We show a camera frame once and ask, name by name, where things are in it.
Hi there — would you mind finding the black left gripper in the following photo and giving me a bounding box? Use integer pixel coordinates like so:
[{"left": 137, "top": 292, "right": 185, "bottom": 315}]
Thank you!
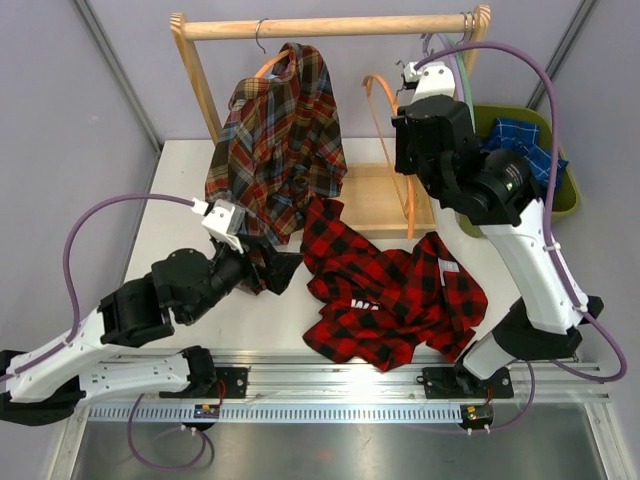
[{"left": 183, "top": 232, "right": 303, "bottom": 325}]

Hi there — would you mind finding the orange hanger of red shirt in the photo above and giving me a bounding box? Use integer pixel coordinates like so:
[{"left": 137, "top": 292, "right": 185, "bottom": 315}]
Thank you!
[{"left": 361, "top": 73, "right": 419, "bottom": 240}]

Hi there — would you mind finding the red black checked shirt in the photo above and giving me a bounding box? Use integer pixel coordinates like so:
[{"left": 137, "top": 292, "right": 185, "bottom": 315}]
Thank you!
[{"left": 301, "top": 198, "right": 488, "bottom": 372}]

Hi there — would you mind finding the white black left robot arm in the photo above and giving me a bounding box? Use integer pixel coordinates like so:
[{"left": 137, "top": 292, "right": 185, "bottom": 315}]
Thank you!
[{"left": 1, "top": 239, "right": 303, "bottom": 426}]

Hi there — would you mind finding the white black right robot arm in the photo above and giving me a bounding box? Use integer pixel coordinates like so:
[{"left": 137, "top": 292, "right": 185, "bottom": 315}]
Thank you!
[{"left": 392, "top": 95, "right": 604, "bottom": 397}]

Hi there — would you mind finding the mint green plastic hanger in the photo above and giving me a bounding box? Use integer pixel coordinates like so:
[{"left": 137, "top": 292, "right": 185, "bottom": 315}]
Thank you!
[{"left": 441, "top": 34, "right": 474, "bottom": 112}]

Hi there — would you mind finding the lilac plastic hanger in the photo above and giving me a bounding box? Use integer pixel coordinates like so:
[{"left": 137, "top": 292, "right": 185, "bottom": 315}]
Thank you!
[{"left": 421, "top": 33, "right": 465, "bottom": 102}]

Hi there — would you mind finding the blue checked shirt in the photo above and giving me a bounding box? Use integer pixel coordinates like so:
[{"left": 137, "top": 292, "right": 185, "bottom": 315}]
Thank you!
[{"left": 482, "top": 117, "right": 552, "bottom": 191}]

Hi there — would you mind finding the brown multicolour plaid shirt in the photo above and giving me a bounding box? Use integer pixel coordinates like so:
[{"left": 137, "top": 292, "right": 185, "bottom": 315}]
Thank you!
[{"left": 203, "top": 42, "right": 349, "bottom": 296}]

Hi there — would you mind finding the orange hanger of plaid shirt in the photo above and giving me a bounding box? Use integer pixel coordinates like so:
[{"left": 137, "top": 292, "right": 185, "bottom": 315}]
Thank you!
[{"left": 253, "top": 18, "right": 294, "bottom": 79}]

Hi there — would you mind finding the wooden clothes rack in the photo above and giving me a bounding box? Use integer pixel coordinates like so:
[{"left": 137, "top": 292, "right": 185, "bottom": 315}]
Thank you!
[{"left": 170, "top": 5, "right": 491, "bottom": 240}]

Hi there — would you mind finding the green plastic bin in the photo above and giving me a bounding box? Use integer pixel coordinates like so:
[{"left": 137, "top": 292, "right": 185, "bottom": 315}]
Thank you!
[{"left": 474, "top": 104, "right": 580, "bottom": 220}]

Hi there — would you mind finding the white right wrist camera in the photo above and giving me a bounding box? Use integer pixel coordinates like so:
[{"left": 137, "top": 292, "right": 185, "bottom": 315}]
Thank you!
[{"left": 402, "top": 61, "right": 456, "bottom": 104}]

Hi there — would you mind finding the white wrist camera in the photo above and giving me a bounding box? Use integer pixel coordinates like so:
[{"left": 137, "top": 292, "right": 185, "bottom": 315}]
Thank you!
[
  {"left": 191, "top": 199, "right": 245, "bottom": 254},
  {"left": 402, "top": 61, "right": 456, "bottom": 104}
]

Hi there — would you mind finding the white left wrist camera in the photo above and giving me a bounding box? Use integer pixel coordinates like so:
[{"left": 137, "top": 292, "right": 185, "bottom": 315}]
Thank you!
[{"left": 191, "top": 199, "right": 245, "bottom": 254}]

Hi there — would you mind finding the aluminium mounting rail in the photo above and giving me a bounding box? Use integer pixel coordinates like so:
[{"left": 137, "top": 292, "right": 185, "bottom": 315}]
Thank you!
[{"left": 69, "top": 351, "right": 610, "bottom": 427}]

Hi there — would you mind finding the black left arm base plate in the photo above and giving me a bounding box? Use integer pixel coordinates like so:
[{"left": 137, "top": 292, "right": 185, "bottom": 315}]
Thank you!
[{"left": 159, "top": 366, "right": 249, "bottom": 400}]

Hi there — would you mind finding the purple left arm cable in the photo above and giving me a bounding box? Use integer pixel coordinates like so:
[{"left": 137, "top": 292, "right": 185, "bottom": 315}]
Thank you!
[{"left": 0, "top": 193, "right": 216, "bottom": 472}]

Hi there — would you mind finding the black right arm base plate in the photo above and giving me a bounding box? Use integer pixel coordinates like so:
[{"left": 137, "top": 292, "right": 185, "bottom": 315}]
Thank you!
[{"left": 416, "top": 366, "right": 514, "bottom": 399}]

